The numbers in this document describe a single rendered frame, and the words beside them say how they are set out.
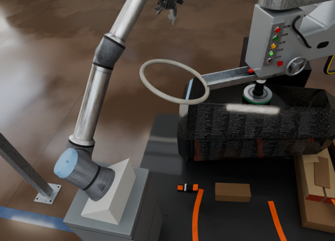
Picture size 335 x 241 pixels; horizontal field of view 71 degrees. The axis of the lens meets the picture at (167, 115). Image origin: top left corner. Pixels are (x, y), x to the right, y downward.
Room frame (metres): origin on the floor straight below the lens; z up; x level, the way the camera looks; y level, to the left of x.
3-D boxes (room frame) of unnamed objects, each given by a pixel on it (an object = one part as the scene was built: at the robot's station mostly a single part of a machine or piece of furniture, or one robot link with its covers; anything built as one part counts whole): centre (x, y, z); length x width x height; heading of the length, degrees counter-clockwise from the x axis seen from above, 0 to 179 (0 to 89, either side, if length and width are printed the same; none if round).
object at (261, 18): (1.38, -0.81, 1.30); 0.36 x 0.22 x 0.45; 99
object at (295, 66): (1.27, -0.87, 1.18); 0.15 x 0.10 x 0.15; 99
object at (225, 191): (0.94, -0.50, 0.07); 0.30 x 0.12 x 0.12; 80
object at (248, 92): (1.37, -0.73, 0.86); 0.21 x 0.21 x 0.01
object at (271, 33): (1.24, -0.68, 1.35); 0.08 x 0.03 x 0.28; 99
